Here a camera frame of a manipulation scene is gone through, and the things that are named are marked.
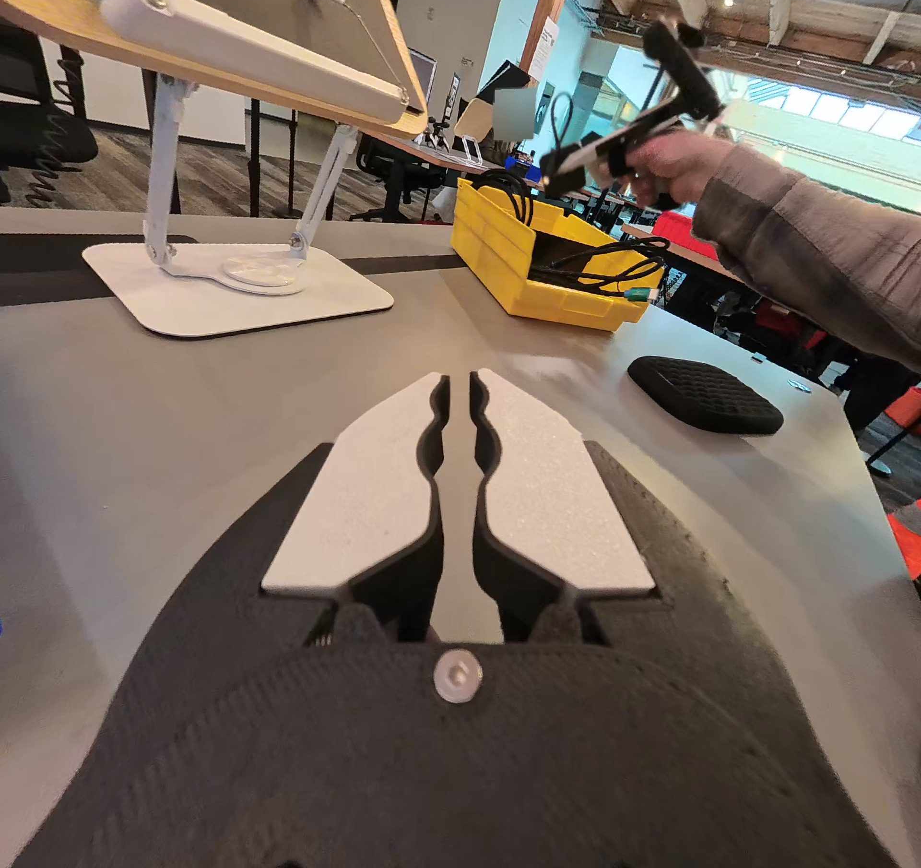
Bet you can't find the orange fabric item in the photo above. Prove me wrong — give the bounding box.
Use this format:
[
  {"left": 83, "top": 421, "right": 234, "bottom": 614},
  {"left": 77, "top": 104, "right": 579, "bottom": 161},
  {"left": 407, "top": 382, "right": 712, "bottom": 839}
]
[{"left": 886, "top": 499, "right": 921, "bottom": 583}]

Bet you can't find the person's right forearm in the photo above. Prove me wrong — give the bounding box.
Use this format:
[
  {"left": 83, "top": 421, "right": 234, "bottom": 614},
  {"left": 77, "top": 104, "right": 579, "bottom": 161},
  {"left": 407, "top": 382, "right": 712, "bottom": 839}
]
[{"left": 692, "top": 144, "right": 921, "bottom": 372}]

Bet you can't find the black panel on white stand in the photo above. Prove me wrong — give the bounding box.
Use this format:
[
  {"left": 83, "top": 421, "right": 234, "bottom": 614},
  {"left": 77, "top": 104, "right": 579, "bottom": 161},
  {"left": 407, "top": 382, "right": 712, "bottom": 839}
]
[
  {"left": 0, "top": 0, "right": 429, "bottom": 340},
  {"left": 453, "top": 59, "right": 535, "bottom": 165}
]

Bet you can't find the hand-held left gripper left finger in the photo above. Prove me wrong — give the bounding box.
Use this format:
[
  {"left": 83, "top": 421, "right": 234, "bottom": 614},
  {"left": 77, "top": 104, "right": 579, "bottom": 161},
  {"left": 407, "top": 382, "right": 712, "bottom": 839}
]
[{"left": 260, "top": 371, "right": 452, "bottom": 642}]

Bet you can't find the yellow plastic bin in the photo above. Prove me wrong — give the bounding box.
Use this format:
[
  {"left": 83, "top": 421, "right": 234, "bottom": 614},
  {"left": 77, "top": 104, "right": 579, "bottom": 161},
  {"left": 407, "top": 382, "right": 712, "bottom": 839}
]
[{"left": 449, "top": 177, "right": 666, "bottom": 333}]

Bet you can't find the red plastic bin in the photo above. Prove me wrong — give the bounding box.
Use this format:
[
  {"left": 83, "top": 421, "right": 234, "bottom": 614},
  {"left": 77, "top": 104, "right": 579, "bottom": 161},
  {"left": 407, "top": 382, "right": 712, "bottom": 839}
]
[{"left": 651, "top": 209, "right": 720, "bottom": 243}]

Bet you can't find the wooden support post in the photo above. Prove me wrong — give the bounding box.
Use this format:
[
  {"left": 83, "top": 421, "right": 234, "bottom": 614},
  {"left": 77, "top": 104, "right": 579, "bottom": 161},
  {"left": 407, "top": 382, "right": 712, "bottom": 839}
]
[{"left": 520, "top": 0, "right": 585, "bottom": 76}]

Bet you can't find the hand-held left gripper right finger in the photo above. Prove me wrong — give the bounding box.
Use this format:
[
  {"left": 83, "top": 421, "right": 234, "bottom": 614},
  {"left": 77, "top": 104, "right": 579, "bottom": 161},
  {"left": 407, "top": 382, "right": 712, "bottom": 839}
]
[{"left": 469, "top": 369, "right": 657, "bottom": 642}]

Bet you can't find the black mesh object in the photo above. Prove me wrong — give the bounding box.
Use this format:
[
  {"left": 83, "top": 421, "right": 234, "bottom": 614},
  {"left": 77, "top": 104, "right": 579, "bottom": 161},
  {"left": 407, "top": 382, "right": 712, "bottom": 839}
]
[{"left": 627, "top": 356, "right": 785, "bottom": 436}]

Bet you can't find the person's right hand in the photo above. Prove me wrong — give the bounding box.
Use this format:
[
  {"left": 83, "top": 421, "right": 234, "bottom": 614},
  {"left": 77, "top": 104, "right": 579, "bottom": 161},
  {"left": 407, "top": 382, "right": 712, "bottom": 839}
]
[{"left": 625, "top": 128, "right": 731, "bottom": 213}]

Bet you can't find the black office chair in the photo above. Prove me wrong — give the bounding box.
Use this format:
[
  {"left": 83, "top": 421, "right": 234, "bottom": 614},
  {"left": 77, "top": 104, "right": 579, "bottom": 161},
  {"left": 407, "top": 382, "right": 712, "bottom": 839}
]
[
  {"left": 0, "top": 19, "right": 99, "bottom": 210},
  {"left": 350, "top": 130, "right": 447, "bottom": 225}
]

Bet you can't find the black braided hdmi cable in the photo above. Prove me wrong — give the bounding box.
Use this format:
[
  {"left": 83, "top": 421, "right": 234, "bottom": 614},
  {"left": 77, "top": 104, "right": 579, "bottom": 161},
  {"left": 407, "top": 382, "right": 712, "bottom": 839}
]
[{"left": 471, "top": 168, "right": 537, "bottom": 228}]

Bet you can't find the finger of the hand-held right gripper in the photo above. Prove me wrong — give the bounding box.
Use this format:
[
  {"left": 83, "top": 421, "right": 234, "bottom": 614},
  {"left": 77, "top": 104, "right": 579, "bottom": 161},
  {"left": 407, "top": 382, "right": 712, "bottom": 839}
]
[{"left": 557, "top": 107, "right": 685, "bottom": 172}]

